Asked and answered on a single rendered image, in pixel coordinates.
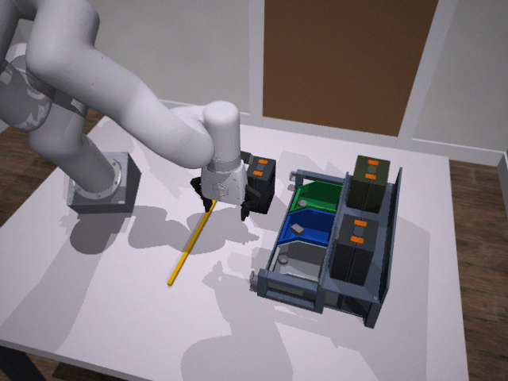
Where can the green open bin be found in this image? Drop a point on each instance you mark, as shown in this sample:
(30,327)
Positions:
(319,196)

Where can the blue open bin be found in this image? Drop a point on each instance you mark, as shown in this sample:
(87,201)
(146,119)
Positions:
(317,227)

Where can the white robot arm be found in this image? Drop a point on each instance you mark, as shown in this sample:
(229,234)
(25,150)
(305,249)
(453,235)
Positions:
(61,57)

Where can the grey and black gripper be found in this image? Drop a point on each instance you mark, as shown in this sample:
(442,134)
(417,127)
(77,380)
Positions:
(226,186)

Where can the yellow bar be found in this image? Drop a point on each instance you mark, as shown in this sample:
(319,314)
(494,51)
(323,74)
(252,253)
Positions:
(190,245)

